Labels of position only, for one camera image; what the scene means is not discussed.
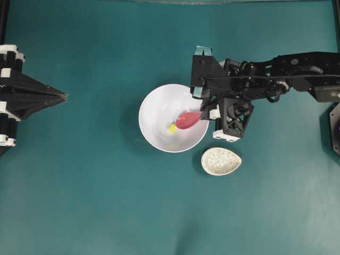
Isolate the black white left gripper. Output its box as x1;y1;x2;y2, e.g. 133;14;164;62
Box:
1;45;67;156

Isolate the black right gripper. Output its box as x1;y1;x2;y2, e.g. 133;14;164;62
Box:
190;46;254;142

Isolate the pink plastic spoon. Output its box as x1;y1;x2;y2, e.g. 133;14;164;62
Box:
175;112;209;130

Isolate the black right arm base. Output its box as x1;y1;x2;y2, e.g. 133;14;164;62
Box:
319;103;339;157

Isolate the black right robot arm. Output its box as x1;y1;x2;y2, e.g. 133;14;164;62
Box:
190;46;339;142

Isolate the white round bowl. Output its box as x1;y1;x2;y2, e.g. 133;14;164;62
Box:
139;84;209;153

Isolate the yellow hexagonal prism block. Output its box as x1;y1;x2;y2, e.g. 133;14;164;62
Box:
169;124;177;133

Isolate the speckled egg-shaped dish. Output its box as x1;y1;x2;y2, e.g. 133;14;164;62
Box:
201;147;242;176

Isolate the black frame rail left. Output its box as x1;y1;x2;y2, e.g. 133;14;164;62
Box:
0;0;10;45

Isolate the black frame rail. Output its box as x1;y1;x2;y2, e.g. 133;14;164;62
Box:
331;0;340;52
0;0;10;45

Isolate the black frame rail right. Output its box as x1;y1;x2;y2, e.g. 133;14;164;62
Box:
331;0;340;52

